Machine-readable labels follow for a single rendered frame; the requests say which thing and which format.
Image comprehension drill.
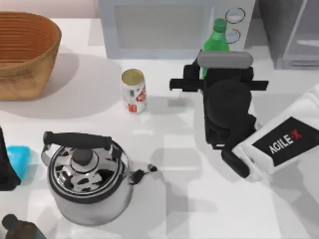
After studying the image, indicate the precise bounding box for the green bottle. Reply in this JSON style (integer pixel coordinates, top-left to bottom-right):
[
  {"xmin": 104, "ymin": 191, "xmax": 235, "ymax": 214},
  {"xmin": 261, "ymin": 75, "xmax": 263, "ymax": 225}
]
[{"xmin": 199, "ymin": 17, "xmax": 231, "ymax": 94}]

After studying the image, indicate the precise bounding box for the round microwave knob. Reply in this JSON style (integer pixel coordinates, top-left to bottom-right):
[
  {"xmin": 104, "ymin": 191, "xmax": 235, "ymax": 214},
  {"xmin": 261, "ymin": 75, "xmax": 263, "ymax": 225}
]
[
  {"xmin": 225, "ymin": 7, "xmax": 246, "ymax": 24},
  {"xmin": 225, "ymin": 28, "xmax": 241, "ymax": 45}
]

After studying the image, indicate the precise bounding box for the pale microwave door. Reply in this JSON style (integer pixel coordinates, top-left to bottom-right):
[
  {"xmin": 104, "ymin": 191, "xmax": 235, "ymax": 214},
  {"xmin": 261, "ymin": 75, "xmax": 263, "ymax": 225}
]
[{"xmin": 98, "ymin": 0, "xmax": 215, "ymax": 60}]

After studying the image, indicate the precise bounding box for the grey cabinet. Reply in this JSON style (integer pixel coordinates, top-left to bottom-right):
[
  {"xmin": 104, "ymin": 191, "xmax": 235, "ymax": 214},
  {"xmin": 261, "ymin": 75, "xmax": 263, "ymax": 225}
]
[{"xmin": 258, "ymin": 0, "xmax": 319, "ymax": 70}]

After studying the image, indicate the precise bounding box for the red and white can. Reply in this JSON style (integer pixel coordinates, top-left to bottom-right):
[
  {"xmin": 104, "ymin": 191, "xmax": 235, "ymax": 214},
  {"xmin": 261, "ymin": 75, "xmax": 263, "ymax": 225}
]
[{"xmin": 121, "ymin": 68, "xmax": 148, "ymax": 115}]

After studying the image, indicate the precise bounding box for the pale microwave oven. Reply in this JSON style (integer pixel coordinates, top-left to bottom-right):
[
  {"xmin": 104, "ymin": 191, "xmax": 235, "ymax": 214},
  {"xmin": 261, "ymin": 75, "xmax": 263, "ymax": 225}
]
[{"xmin": 98, "ymin": 0, "xmax": 256, "ymax": 60}]

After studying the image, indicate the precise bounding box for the brown wicker basket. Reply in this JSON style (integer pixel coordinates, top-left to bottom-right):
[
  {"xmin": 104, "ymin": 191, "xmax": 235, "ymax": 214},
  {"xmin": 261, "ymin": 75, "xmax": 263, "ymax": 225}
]
[{"xmin": 0, "ymin": 11, "xmax": 62, "ymax": 101}]

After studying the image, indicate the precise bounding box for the light blue cup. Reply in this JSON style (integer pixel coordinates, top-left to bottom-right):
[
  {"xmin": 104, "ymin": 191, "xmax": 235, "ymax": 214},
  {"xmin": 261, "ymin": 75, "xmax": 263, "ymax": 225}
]
[{"xmin": 5, "ymin": 145, "xmax": 31, "ymax": 186}]

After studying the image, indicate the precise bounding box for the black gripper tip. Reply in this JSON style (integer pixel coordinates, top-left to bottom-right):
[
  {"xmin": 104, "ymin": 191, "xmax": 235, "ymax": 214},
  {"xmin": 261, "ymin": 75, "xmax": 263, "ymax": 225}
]
[{"xmin": 0, "ymin": 126, "xmax": 22, "ymax": 192}]

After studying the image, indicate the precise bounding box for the silver kettle with black handle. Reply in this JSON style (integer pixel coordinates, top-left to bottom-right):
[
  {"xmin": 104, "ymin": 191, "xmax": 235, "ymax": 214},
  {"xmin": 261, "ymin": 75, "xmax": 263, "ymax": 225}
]
[{"xmin": 40, "ymin": 131, "xmax": 159, "ymax": 227}]

